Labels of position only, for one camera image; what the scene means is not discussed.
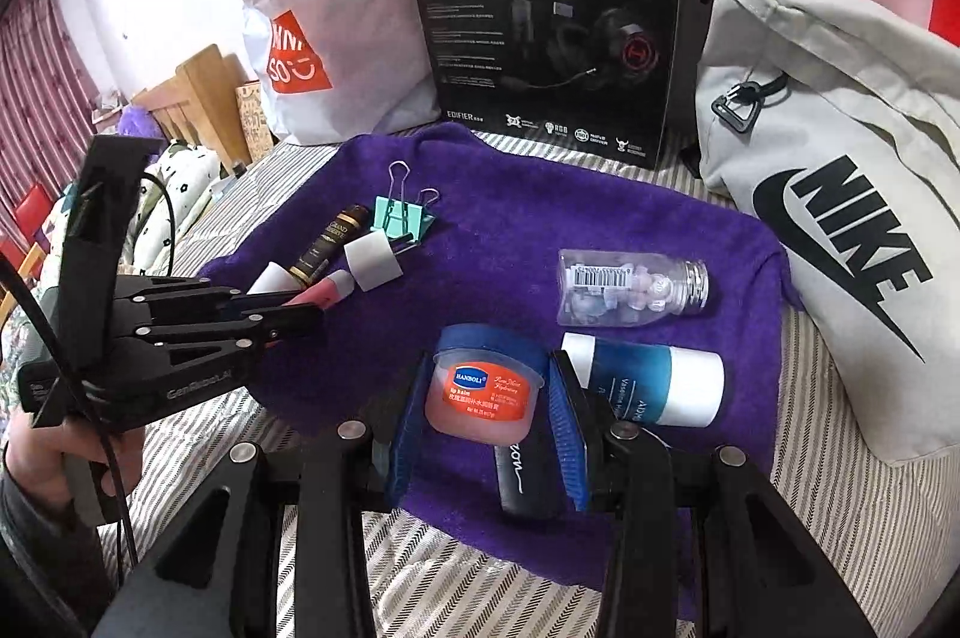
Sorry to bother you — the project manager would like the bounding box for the person's left hand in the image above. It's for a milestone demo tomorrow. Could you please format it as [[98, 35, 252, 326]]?
[[2, 417, 125, 504]]

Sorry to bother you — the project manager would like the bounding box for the red chair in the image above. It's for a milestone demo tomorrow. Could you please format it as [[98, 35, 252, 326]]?
[[0, 184, 50, 279]]

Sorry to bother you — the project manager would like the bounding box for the clear plastic bead bottle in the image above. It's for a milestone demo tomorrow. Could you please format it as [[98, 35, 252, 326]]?
[[556, 248, 710, 328]]

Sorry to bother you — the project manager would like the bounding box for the brown picture board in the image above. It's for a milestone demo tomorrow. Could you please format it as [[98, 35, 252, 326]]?
[[234, 82, 282, 163]]

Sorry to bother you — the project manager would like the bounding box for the white shopping bag orange logo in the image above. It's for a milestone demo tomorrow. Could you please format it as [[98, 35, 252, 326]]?
[[206, 0, 440, 148]]

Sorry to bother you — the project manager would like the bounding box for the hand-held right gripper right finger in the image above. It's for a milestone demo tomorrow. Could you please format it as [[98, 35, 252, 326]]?
[[549, 349, 878, 638]]

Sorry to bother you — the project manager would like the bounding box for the dark brown lighter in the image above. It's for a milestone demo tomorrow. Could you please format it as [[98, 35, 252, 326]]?
[[289, 203, 370, 293]]

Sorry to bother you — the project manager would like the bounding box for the black tube white script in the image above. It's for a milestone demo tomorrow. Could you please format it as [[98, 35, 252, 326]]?
[[493, 439, 578, 520]]

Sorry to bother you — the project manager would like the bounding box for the small red box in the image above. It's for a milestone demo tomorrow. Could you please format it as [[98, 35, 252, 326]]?
[[926, 0, 960, 47]]

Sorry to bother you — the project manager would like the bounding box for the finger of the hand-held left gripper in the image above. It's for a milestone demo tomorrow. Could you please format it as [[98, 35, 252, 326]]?
[[112, 276, 305, 318], [133, 312, 320, 363]]

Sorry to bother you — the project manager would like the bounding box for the white and blue stick tube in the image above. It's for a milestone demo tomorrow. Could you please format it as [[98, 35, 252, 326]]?
[[561, 332, 727, 429]]

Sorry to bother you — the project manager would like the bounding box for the red striped curtain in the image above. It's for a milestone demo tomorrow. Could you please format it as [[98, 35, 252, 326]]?
[[0, 0, 102, 249]]

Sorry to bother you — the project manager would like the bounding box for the teal binder clip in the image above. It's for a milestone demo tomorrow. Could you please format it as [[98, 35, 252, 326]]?
[[371, 160, 443, 248]]

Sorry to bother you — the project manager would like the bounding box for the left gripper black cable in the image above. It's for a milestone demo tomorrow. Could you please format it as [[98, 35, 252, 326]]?
[[139, 171, 181, 272]]

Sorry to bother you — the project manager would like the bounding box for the white charger adapter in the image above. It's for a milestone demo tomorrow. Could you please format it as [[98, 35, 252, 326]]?
[[343, 233, 402, 293]]

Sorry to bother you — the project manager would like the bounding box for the grey drawstring bag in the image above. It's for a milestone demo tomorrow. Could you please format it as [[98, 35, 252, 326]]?
[[694, 0, 960, 467]]

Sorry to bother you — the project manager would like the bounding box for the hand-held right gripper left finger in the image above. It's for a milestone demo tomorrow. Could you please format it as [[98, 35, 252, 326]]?
[[90, 372, 432, 638]]

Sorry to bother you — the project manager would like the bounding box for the black headset box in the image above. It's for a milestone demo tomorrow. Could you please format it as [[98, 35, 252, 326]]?
[[397, 0, 685, 173]]

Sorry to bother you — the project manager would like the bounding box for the wooden headboard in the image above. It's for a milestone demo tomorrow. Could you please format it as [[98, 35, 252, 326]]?
[[131, 44, 252, 167]]

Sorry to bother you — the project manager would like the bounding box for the white floral pillow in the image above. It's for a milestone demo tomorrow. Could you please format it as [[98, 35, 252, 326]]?
[[124, 139, 222, 268]]

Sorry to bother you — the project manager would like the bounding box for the white translucent container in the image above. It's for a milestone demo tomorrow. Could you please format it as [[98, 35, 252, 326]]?
[[246, 261, 292, 296]]

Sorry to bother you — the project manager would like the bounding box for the purple towel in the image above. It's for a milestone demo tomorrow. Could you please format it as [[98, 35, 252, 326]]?
[[196, 132, 807, 616]]

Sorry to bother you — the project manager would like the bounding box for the pink lip balm jar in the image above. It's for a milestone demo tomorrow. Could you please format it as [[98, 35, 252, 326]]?
[[424, 323, 547, 444]]

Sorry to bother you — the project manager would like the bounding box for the pink tube white cap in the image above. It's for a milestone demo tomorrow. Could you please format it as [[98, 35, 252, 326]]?
[[298, 269, 356, 311]]

